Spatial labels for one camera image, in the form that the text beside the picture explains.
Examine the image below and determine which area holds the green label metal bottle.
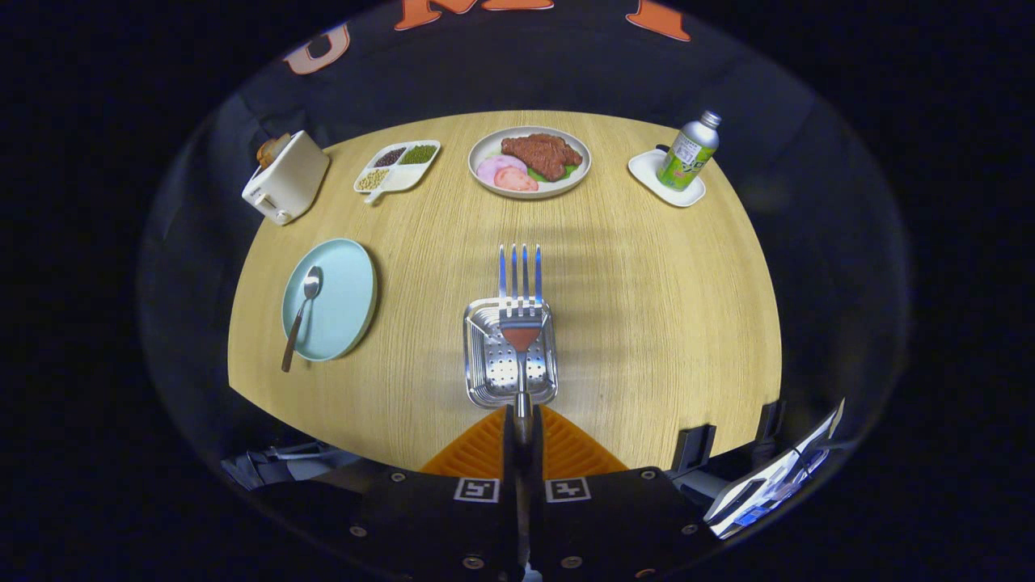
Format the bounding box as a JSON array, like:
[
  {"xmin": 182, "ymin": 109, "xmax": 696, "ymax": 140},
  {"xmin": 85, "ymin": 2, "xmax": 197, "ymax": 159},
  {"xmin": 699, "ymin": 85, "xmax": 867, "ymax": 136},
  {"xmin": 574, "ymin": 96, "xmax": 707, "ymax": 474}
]
[{"xmin": 656, "ymin": 111, "xmax": 723, "ymax": 192}]

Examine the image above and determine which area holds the silver spoon with brown handle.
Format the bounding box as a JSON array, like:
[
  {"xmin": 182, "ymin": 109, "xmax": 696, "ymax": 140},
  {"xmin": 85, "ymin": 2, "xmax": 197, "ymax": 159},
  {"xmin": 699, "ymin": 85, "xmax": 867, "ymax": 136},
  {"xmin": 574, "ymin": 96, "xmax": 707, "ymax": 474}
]
[{"xmin": 280, "ymin": 265, "xmax": 324, "ymax": 373}]

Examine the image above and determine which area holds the silver fork with brown handle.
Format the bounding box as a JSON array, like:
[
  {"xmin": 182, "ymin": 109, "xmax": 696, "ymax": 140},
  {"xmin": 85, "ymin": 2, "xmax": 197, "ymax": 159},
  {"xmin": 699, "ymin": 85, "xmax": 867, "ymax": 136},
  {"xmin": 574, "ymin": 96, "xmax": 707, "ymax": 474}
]
[{"xmin": 498, "ymin": 244, "xmax": 544, "ymax": 450}]

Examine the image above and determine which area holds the white toaster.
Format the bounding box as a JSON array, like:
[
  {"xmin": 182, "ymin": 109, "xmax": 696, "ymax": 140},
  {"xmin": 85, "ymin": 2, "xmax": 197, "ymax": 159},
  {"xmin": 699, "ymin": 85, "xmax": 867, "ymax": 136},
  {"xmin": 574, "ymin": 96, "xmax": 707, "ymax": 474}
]
[{"xmin": 242, "ymin": 131, "xmax": 331, "ymax": 226}]

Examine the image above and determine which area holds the salmon pink ham slice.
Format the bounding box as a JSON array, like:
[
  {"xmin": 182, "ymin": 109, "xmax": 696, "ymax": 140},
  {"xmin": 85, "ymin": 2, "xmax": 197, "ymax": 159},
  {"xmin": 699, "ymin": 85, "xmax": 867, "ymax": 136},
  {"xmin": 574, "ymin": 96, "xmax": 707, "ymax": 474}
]
[{"xmin": 493, "ymin": 167, "xmax": 540, "ymax": 193}]

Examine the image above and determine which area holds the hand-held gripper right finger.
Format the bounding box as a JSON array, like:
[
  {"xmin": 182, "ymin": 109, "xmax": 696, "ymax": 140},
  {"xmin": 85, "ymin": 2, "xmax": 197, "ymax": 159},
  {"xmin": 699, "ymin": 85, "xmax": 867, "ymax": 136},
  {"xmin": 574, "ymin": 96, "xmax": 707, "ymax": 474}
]
[{"xmin": 524, "ymin": 404, "xmax": 703, "ymax": 580}]

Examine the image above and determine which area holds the white divided dish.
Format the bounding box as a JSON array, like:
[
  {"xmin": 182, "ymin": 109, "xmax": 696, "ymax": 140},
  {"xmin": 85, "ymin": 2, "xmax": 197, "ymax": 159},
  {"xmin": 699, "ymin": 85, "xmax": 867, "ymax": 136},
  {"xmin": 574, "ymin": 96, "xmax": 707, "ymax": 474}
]
[{"xmin": 353, "ymin": 140, "xmax": 442, "ymax": 205}]

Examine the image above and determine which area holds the perforated metal cutlery holder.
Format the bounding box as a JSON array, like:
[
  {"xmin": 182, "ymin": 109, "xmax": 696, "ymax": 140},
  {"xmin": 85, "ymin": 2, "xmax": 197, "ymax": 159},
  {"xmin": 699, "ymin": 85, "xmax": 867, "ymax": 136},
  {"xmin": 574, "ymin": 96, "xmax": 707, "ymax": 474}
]
[{"xmin": 463, "ymin": 297, "xmax": 560, "ymax": 408}]

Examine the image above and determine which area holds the brown steak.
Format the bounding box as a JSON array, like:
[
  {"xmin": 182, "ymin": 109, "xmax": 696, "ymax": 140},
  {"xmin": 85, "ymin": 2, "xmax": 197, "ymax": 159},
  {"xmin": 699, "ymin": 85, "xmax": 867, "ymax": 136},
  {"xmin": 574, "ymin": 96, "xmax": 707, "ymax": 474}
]
[{"xmin": 501, "ymin": 133, "xmax": 584, "ymax": 183}]

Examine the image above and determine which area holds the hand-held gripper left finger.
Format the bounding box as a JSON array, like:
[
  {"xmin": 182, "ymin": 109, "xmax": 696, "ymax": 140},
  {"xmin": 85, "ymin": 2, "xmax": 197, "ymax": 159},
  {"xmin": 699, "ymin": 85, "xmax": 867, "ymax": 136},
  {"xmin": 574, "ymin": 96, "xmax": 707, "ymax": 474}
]
[{"xmin": 344, "ymin": 404, "xmax": 525, "ymax": 580}]

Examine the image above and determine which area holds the light blue plate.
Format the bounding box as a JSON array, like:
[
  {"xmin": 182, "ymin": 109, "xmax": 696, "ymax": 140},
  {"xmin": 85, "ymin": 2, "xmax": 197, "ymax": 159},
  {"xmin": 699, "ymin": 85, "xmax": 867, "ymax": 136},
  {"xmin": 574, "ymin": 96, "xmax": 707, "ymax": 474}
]
[{"xmin": 281, "ymin": 238, "xmax": 379, "ymax": 362}]

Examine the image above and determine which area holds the toasted bread slice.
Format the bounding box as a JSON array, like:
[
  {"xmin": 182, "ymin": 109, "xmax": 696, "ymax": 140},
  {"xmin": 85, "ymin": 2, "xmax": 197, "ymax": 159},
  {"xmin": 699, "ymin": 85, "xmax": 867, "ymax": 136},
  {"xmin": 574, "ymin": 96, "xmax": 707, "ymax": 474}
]
[{"xmin": 256, "ymin": 133, "xmax": 293, "ymax": 168}]

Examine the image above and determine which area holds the white square coaster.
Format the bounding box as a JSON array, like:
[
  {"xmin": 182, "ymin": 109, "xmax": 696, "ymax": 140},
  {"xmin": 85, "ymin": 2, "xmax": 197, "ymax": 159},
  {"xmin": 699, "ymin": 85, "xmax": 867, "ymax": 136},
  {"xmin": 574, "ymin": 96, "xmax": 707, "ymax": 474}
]
[{"xmin": 627, "ymin": 148, "xmax": 708, "ymax": 209}]

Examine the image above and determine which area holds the pale pink ham slice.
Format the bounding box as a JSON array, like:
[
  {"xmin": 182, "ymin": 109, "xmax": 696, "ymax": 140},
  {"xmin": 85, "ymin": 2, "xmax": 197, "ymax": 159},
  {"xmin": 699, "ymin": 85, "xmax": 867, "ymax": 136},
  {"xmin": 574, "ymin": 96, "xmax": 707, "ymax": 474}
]
[{"xmin": 476, "ymin": 155, "xmax": 528, "ymax": 185}]

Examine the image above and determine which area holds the black table clamp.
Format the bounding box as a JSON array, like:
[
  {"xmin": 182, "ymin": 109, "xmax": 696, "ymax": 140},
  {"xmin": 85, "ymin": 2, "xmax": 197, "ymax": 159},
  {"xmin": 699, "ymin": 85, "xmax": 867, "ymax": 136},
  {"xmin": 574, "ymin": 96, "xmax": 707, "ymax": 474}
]
[
  {"xmin": 755, "ymin": 399, "xmax": 786, "ymax": 444},
  {"xmin": 670, "ymin": 424, "xmax": 718, "ymax": 480}
]

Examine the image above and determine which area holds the cream food plate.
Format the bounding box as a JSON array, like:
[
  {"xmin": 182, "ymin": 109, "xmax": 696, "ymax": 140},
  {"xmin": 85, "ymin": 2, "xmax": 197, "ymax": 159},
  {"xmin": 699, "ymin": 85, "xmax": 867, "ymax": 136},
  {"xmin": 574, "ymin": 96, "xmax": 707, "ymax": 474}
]
[{"xmin": 468, "ymin": 126, "xmax": 592, "ymax": 200}]

